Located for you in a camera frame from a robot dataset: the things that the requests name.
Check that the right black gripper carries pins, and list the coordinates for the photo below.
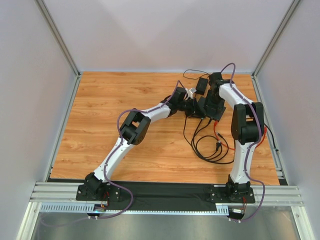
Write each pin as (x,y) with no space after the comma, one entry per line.
(214,111)

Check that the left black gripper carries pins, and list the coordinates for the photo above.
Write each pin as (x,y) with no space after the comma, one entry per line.
(194,109)

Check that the black network switch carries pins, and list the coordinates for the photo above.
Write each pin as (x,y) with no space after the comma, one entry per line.
(201,108)

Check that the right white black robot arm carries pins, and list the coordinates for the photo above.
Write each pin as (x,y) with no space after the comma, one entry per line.
(247,129)

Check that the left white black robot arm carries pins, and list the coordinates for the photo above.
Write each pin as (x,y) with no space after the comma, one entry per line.
(132,126)

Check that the black power adapter brick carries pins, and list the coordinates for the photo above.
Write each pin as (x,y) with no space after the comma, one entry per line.
(201,86)

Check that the thin black adapter lead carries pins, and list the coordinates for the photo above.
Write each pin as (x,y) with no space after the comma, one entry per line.
(193,74)

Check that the black cloth strip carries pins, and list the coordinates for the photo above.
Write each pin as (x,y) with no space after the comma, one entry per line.
(157,196)

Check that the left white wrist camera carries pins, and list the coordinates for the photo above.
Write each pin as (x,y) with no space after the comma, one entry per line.
(190,92)

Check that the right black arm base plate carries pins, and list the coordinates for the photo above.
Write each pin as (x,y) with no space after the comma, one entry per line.
(230,195)

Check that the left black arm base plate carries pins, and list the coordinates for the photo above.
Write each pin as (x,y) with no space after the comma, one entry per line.
(103,193)

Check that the right aluminium frame post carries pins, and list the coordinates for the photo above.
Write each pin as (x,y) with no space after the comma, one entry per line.
(276,36)

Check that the aluminium frame post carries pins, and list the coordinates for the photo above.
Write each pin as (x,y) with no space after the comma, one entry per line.
(276,36)
(57,35)

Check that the aluminium front rail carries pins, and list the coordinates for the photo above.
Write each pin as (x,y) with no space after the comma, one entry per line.
(275,195)

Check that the grey slotted cable duct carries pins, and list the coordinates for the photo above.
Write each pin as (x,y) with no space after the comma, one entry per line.
(90,208)

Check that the left aluminium frame post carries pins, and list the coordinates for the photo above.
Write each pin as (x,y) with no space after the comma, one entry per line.
(57,35)

